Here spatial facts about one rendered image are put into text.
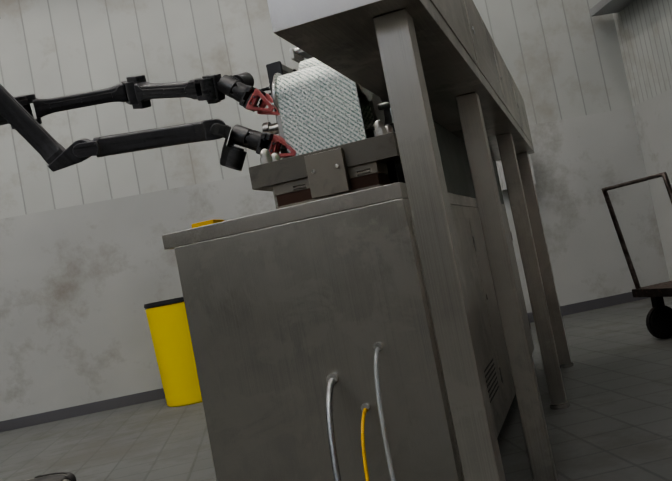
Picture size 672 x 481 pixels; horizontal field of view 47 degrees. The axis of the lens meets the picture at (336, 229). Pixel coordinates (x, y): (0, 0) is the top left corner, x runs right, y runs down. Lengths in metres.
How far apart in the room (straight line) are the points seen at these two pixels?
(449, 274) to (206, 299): 0.89
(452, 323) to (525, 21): 5.75
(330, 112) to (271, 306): 0.59
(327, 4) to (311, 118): 0.90
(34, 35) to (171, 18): 1.08
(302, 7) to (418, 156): 0.32
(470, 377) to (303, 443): 0.76
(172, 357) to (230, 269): 3.58
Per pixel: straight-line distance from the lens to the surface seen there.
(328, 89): 2.22
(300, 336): 1.96
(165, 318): 5.55
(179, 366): 5.57
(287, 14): 1.38
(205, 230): 2.05
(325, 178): 1.97
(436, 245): 1.33
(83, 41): 6.66
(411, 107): 1.36
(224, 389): 2.07
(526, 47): 6.91
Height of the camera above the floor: 0.72
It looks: 3 degrees up
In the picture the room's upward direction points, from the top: 11 degrees counter-clockwise
